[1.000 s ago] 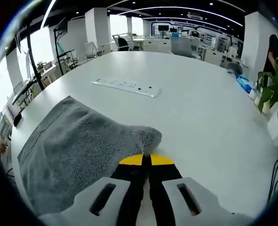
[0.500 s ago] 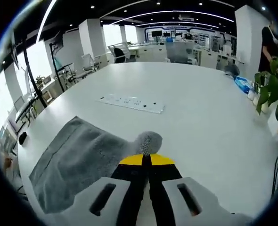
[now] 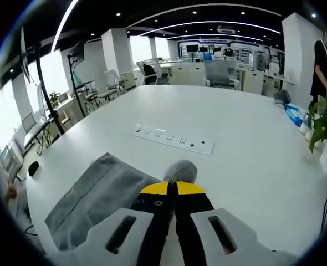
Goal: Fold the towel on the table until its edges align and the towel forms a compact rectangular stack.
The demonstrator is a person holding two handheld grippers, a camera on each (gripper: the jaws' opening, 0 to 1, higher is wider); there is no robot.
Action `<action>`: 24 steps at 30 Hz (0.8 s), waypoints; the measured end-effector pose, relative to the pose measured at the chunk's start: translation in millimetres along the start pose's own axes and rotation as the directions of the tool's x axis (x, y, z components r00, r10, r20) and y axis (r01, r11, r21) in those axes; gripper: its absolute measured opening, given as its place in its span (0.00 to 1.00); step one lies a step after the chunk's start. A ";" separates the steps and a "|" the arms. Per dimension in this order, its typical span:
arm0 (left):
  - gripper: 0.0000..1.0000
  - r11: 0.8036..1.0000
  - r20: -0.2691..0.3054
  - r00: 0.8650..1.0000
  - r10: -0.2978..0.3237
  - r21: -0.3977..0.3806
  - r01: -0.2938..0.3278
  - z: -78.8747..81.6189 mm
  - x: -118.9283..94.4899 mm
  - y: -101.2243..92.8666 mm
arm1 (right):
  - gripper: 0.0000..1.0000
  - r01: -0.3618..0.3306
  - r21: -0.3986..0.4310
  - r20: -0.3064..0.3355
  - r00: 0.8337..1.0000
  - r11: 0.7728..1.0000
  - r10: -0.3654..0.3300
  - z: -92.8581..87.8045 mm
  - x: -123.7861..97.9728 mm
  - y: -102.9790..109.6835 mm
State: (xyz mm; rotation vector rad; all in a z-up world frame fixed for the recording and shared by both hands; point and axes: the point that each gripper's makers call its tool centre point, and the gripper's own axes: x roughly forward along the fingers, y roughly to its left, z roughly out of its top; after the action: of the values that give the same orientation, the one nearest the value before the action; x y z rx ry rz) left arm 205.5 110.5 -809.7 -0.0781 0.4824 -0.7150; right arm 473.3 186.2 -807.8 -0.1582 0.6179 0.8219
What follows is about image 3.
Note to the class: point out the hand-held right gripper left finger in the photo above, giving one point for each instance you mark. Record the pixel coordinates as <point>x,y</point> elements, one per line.
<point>152,221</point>

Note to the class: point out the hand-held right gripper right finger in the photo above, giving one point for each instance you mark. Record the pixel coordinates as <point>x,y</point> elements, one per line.
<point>194,216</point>

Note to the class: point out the grey towel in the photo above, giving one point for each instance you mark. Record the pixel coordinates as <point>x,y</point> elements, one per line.
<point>105,188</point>

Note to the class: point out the person's left hand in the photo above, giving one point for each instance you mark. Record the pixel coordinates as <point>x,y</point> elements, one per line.
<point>11,192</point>

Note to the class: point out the white table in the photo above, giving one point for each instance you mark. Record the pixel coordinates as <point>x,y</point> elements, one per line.
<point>235,171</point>

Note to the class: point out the white power strip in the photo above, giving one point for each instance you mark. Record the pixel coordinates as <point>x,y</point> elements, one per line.
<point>152,133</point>

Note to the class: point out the black oval object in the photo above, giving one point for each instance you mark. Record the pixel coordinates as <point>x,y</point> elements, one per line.
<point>33,168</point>

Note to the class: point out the small white bottle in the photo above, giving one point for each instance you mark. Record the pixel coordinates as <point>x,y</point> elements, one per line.
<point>304,124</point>

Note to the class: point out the blue packet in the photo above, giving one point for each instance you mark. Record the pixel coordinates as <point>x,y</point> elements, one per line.
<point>294,114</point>

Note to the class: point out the grey high-back office chair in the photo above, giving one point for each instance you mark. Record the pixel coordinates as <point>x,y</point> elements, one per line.
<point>221,73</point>

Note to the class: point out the white office chair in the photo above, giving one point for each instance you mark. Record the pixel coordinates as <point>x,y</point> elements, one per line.
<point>115,80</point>

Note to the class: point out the grey fluffy cloth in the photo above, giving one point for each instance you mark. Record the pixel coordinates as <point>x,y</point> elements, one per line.
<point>282,97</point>

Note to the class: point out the black-backed office chair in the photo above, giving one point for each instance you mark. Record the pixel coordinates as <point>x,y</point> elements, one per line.
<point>151,72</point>

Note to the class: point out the small background potted plant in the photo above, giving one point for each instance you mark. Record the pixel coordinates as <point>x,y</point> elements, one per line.
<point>54,98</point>

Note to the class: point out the potted green plant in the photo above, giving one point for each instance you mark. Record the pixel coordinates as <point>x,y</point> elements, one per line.
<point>322,124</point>

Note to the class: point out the thin black stand with screen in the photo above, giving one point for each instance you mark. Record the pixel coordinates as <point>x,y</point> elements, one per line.
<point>76,83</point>

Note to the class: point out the thick black stand pole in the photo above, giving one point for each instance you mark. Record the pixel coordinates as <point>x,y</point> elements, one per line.
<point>45,91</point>

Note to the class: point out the grey hanging panel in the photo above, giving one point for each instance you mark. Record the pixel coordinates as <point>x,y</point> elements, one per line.
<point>25,58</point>

